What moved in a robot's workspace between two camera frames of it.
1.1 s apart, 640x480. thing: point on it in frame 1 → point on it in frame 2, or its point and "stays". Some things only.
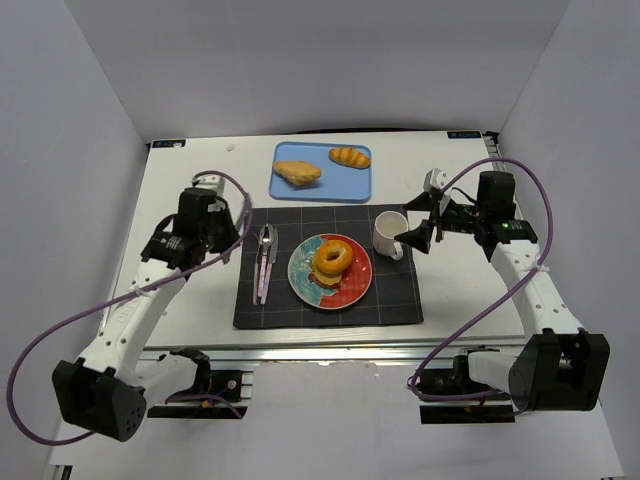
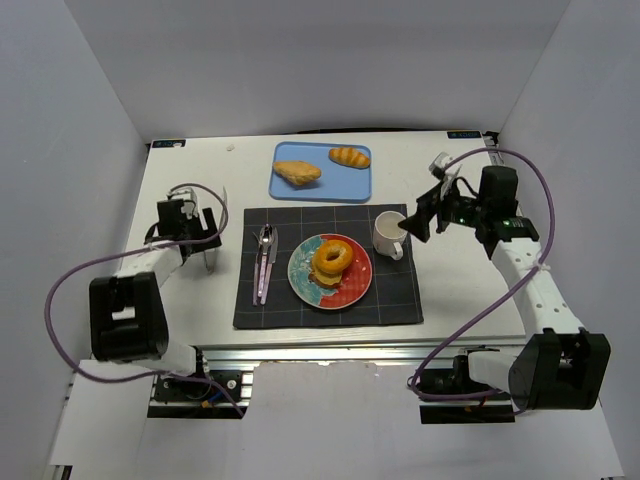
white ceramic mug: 388,225 stays
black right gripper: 435,220 → 433,209
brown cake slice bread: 325,279 stays
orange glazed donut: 332,256 stays
